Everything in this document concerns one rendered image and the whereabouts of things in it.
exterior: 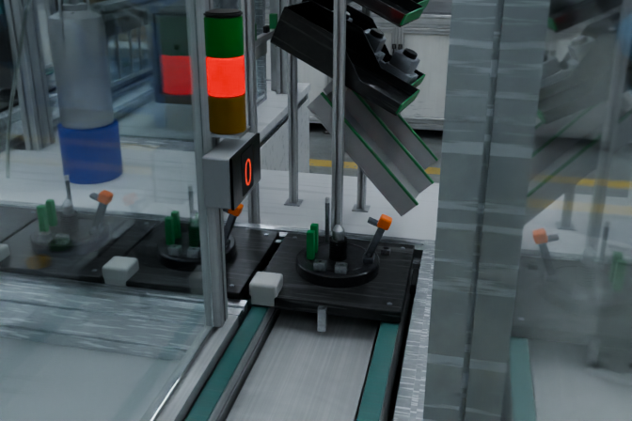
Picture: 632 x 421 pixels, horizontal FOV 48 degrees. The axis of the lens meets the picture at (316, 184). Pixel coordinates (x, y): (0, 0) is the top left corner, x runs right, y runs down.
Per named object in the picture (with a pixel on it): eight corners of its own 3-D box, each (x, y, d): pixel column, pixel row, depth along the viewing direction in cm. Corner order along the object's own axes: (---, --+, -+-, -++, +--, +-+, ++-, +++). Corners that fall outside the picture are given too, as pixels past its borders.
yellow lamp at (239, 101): (251, 125, 96) (249, 90, 94) (239, 135, 91) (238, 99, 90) (216, 123, 97) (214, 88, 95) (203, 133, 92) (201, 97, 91)
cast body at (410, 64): (412, 87, 148) (428, 58, 145) (403, 90, 145) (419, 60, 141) (380, 67, 151) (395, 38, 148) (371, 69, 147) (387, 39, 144)
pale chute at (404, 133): (423, 170, 160) (438, 159, 158) (408, 190, 149) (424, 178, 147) (343, 77, 160) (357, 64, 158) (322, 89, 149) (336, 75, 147)
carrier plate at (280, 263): (414, 254, 129) (415, 243, 128) (400, 323, 107) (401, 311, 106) (287, 241, 133) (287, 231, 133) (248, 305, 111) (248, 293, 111)
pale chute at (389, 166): (418, 194, 147) (434, 181, 144) (401, 217, 135) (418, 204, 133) (331, 92, 147) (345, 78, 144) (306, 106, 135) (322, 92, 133)
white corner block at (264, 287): (284, 294, 115) (283, 272, 113) (276, 309, 111) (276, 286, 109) (256, 291, 116) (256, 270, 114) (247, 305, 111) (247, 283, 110)
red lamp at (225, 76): (249, 89, 94) (248, 53, 92) (238, 98, 89) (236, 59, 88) (214, 87, 95) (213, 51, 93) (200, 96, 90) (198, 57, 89)
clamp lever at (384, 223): (374, 255, 118) (393, 217, 115) (372, 259, 116) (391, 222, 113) (355, 245, 118) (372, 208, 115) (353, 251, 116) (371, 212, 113)
